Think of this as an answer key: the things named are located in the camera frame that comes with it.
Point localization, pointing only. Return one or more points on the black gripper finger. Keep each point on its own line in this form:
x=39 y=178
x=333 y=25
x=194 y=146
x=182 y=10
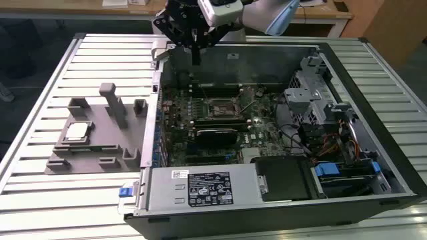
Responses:
x=218 y=31
x=168 y=25

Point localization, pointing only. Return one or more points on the thin metal locking lever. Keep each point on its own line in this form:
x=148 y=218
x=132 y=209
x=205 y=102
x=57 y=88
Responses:
x=249 y=105

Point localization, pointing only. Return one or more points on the silver CPU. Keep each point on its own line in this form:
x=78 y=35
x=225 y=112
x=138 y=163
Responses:
x=78 y=131

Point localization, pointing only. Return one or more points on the CPU socket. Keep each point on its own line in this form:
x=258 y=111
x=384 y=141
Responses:
x=222 y=110

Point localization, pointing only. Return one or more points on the white box with print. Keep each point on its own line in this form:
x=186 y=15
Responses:
x=141 y=2

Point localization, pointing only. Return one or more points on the white cardboard box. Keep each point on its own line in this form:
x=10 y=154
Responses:
x=116 y=3

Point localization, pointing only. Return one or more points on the round coin battery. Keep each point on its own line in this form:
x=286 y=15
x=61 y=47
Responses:
x=260 y=93

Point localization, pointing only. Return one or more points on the wooden desk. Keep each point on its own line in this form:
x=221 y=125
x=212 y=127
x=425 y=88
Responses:
x=321 y=13

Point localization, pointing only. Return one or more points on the metal drive cage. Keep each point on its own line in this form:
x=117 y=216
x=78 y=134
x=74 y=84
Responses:
x=301 y=96

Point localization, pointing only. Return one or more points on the dark office chair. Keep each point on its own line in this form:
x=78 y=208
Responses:
x=17 y=50

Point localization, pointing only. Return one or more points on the green motherboard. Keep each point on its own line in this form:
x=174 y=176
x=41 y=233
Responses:
x=268 y=142

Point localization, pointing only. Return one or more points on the silver finned heat sink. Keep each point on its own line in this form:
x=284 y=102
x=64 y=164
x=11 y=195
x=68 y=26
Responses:
x=252 y=153

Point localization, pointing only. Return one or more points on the black expansion slot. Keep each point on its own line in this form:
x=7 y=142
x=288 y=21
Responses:
x=208 y=158

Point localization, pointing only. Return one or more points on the wooden cabinet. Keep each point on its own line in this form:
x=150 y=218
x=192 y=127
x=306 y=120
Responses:
x=394 y=30

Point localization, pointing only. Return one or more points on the grey chair leg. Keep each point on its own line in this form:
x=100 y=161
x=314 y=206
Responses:
x=7 y=95

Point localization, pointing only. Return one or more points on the green RAM stick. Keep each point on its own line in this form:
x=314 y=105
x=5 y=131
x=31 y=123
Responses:
x=84 y=149

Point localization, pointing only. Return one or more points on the white barcode sticker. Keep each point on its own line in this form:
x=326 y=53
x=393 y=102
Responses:
x=181 y=174

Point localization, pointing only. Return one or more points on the grey parts rack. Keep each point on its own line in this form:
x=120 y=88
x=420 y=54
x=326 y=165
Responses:
x=97 y=162

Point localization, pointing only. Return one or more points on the blue disk carrier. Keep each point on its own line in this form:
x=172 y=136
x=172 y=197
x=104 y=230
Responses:
x=325 y=170

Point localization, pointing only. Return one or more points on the black power supply label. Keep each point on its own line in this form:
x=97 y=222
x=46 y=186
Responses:
x=210 y=197

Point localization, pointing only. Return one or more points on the silver power supply unit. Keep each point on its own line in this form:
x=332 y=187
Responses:
x=168 y=195

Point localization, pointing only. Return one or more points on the blue case latch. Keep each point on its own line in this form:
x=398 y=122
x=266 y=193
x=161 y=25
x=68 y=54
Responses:
x=125 y=192

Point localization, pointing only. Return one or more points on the small blue plastic clip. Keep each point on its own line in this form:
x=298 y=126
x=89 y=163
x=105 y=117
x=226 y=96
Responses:
x=376 y=167

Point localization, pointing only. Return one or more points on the black hard disk drive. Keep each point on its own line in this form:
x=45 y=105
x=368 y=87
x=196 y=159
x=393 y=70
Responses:
x=348 y=186

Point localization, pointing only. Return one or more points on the black open PC case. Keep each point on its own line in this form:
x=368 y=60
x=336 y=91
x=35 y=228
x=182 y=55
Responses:
x=234 y=222

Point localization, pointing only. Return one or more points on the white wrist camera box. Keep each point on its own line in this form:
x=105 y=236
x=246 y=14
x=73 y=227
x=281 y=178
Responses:
x=221 y=12

